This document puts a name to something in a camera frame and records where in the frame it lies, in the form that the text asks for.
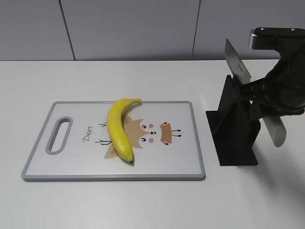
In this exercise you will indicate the yellow plastic banana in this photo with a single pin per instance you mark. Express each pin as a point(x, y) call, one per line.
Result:
point(119, 139)

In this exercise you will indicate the black knife stand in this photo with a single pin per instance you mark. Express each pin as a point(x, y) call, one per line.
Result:
point(232, 130)

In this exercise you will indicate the grey rimmed deer cutting board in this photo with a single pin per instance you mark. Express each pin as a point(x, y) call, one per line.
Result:
point(74, 145)

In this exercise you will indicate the white handled kitchen knife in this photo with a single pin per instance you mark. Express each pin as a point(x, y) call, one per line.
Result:
point(274, 124)

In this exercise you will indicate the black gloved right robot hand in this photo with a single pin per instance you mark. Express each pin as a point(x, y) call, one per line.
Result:
point(281, 92)

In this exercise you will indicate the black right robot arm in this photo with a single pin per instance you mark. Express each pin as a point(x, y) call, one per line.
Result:
point(285, 41)

